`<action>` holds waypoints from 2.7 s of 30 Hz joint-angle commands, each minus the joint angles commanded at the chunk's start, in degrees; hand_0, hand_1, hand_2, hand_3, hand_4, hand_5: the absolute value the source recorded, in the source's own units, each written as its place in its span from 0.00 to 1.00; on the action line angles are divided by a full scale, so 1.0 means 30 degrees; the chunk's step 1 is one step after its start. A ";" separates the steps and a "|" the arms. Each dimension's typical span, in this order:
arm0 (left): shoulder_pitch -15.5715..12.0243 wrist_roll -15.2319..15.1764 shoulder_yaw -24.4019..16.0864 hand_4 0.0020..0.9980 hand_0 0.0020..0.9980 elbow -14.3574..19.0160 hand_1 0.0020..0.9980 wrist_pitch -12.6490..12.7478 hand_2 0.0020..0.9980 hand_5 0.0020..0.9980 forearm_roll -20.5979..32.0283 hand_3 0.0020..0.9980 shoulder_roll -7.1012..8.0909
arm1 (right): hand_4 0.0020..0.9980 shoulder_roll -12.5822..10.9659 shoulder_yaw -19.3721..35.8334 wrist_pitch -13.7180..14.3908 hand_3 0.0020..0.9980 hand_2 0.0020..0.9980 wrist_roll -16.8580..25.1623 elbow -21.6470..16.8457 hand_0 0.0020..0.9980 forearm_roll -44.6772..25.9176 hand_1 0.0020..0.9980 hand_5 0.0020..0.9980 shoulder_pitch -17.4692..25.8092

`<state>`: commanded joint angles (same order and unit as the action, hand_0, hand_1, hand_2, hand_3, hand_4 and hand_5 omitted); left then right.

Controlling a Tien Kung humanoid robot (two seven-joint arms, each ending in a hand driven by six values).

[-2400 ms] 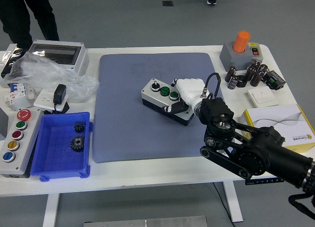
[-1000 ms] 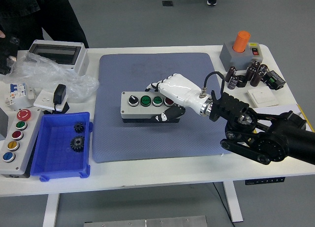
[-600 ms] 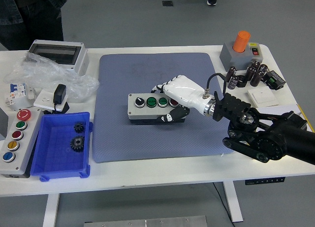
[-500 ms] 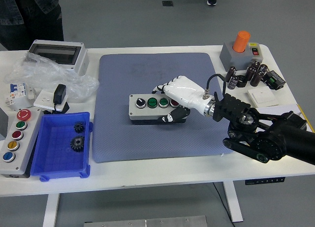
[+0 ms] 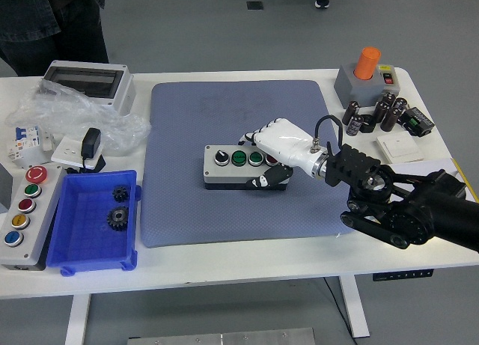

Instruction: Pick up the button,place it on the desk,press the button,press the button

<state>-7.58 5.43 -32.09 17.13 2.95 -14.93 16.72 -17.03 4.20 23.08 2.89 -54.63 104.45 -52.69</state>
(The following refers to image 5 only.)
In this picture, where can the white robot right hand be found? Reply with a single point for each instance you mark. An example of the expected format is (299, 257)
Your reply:
(288, 143)

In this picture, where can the grey four-button control box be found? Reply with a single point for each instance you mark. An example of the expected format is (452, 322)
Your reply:
(224, 173)

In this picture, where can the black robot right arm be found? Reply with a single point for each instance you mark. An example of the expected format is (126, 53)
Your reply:
(430, 210)

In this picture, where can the grey five-button control box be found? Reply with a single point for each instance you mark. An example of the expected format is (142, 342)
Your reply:
(39, 225)

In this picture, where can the black capacitor with silver print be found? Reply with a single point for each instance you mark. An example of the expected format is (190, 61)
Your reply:
(354, 126)

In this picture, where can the blue-grey table mat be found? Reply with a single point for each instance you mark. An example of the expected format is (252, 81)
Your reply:
(194, 116)

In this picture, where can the orange cylinder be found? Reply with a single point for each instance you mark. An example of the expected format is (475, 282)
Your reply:
(366, 62)

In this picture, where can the black module with green label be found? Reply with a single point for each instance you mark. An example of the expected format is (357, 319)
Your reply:
(417, 121)

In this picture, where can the white and yellow cardboard box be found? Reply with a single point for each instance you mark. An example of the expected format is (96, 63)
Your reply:
(423, 167)

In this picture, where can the dark floor plate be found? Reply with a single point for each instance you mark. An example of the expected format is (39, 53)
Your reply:
(254, 5)

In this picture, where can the small black gear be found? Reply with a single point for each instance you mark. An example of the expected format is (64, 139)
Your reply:
(121, 194)

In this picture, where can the black table control panel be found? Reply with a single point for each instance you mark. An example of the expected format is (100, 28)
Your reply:
(402, 275)

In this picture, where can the white table leg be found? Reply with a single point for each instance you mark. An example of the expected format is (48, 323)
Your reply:
(77, 319)
(355, 307)

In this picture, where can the large black gear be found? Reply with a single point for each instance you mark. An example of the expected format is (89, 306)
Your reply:
(117, 218)

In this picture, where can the black power adapter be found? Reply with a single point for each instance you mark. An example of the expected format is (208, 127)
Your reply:
(91, 143)

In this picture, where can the grey metal plate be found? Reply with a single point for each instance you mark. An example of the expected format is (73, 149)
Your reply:
(224, 337)

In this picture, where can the clear plastic bag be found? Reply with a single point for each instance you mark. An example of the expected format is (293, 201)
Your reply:
(75, 111)

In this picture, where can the blue plastic bin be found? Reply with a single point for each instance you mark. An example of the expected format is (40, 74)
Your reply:
(82, 229)

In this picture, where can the white circuit breaker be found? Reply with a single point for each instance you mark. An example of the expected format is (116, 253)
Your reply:
(28, 137)

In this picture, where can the grey switch box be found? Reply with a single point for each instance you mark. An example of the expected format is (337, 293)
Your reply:
(355, 90)

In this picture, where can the white wall switch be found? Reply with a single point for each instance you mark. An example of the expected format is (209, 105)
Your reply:
(400, 146)

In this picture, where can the grey enclosure with transparent lid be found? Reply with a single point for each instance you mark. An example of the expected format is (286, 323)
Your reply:
(90, 81)

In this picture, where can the white wall socket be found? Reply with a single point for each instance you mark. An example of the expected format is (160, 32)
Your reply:
(65, 150)

